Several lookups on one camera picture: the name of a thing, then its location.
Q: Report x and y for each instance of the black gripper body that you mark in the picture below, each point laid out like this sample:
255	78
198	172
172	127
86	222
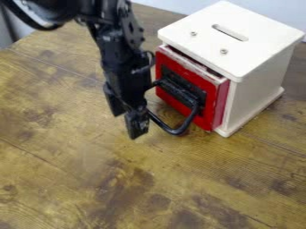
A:
118	35

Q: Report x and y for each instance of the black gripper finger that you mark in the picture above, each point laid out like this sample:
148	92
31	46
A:
116	104
137	123

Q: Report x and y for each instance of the red drawer with black handle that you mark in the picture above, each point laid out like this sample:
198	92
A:
192	88

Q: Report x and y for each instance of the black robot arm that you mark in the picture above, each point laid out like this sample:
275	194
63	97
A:
49	14

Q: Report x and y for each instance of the white wooden box cabinet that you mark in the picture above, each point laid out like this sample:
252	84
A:
248	48

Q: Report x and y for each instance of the dark pole at wall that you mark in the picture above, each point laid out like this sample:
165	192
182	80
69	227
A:
7	32

